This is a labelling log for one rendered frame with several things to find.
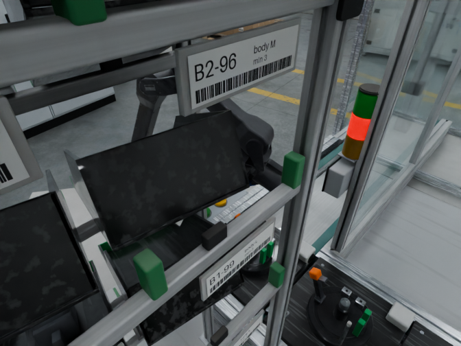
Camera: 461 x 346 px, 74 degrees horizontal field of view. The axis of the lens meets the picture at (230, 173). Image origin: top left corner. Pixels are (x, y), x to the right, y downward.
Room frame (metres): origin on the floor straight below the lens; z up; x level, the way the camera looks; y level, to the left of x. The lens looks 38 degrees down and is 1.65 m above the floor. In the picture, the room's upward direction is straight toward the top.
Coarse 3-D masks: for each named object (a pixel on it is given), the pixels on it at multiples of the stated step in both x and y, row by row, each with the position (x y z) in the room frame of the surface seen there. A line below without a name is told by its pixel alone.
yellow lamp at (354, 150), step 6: (348, 138) 0.57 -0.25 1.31; (348, 144) 0.56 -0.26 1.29; (354, 144) 0.55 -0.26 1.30; (360, 144) 0.55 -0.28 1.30; (342, 150) 0.58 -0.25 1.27; (348, 150) 0.56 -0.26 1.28; (354, 150) 0.55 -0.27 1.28; (360, 150) 0.55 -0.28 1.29; (348, 156) 0.56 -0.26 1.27; (354, 156) 0.55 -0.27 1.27
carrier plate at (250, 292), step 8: (280, 232) 0.60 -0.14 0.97; (304, 264) 0.49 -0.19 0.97; (296, 272) 0.47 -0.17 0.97; (248, 280) 0.44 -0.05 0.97; (256, 280) 0.44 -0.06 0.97; (264, 280) 0.44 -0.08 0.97; (240, 288) 0.42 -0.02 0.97; (248, 288) 0.42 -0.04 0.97; (256, 288) 0.42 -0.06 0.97; (240, 296) 0.40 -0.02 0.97; (248, 296) 0.40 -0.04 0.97
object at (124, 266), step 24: (192, 216) 0.32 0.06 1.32; (144, 240) 0.38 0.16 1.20; (168, 240) 0.36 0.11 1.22; (192, 240) 0.33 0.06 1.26; (120, 264) 0.31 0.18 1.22; (168, 264) 0.29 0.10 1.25; (120, 288) 0.22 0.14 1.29; (192, 288) 0.19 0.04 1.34; (168, 312) 0.17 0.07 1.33; (192, 312) 0.18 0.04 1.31; (144, 336) 0.15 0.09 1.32
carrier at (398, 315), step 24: (312, 288) 0.42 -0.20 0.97; (336, 288) 0.41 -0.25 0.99; (360, 288) 0.42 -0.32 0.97; (312, 312) 0.35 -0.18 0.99; (336, 312) 0.34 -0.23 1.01; (360, 312) 0.35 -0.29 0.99; (384, 312) 0.36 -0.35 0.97; (408, 312) 0.35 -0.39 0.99; (288, 336) 0.31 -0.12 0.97; (312, 336) 0.31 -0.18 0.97; (336, 336) 0.30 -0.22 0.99; (360, 336) 0.30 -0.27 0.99; (384, 336) 0.31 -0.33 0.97
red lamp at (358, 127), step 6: (354, 120) 0.57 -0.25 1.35; (360, 120) 0.56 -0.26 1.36; (366, 120) 0.55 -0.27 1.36; (348, 126) 0.58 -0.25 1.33; (354, 126) 0.56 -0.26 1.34; (360, 126) 0.55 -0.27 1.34; (366, 126) 0.55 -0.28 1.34; (348, 132) 0.57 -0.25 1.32; (354, 132) 0.56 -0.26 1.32; (360, 132) 0.55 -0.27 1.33; (366, 132) 0.55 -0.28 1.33; (354, 138) 0.56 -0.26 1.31; (360, 138) 0.55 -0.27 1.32
